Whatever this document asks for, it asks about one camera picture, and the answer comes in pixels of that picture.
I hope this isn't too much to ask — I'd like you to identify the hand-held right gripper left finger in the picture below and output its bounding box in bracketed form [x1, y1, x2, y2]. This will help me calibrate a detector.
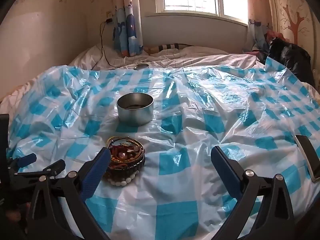
[26, 147, 112, 240]

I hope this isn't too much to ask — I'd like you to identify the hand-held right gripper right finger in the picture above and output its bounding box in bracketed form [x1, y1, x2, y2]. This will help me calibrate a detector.
[211, 145, 297, 240]

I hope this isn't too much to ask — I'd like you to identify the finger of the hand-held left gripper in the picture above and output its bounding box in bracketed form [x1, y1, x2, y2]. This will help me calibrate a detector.
[10, 153, 37, 173]
[15, 159, 66, 180]

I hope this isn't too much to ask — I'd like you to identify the red cord bracelet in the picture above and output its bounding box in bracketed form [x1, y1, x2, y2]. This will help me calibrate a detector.
[112, 142, 135, 153]

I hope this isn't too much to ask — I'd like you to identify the round metal tin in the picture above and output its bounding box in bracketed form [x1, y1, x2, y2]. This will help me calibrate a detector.
[117, 93, 154, 125]

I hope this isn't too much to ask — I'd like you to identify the blue checked plastic sheet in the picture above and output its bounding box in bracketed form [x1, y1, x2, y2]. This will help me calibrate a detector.
[5, 64, 320, 240]

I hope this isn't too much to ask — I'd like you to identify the smartphone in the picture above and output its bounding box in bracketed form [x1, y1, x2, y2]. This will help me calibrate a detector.
[294, 134, 320, 182]

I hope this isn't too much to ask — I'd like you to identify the white quilt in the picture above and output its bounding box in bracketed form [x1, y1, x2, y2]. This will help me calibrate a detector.
[0, 44, 265, 110]

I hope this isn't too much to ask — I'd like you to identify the black plastic bag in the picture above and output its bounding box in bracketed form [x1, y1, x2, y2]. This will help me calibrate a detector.
[267, 37, 313, 83]

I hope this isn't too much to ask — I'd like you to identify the striped pillow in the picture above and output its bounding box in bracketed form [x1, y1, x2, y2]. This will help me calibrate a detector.
[144, 43, 196, 55]

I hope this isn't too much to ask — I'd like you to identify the red cloth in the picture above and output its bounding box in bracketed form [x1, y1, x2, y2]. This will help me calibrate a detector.
[266, 30, 285, 43]

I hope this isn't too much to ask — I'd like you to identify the blue cartoon curtain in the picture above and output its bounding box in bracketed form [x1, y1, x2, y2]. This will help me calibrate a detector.
[112, 0, 144, 57]

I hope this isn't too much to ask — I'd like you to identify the pink and blue curtain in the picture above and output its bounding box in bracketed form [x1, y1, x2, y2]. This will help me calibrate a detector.
[244, 0, 273, 53]

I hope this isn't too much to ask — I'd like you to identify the black bead bracelet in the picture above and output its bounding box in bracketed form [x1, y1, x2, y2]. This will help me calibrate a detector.
[126, 152, 146, 178]

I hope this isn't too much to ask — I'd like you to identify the black charger cable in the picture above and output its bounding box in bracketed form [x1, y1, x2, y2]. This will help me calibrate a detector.
[91, 21, 121, 70]

